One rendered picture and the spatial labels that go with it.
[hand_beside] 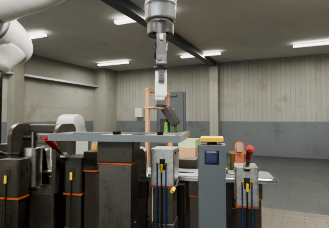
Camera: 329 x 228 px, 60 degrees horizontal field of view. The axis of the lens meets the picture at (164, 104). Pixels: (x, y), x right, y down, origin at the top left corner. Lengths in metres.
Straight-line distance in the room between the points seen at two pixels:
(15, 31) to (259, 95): 9.09
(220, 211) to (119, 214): 0.27
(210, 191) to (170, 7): 0.50
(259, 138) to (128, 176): 9.07
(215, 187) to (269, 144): 9.02
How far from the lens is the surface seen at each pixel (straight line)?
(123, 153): 0.79
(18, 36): 1.09
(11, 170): 1.02
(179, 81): 10.54
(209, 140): 0.75
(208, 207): 0.78
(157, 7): 0.81
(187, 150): 6.09
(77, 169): 1.00
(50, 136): 0.85
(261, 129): 9.76
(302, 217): 1.72
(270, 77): 9.82
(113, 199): 0.82
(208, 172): 0.76
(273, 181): 1.06
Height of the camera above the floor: 1.21
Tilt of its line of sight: 3 degrees up
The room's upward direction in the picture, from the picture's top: straight up
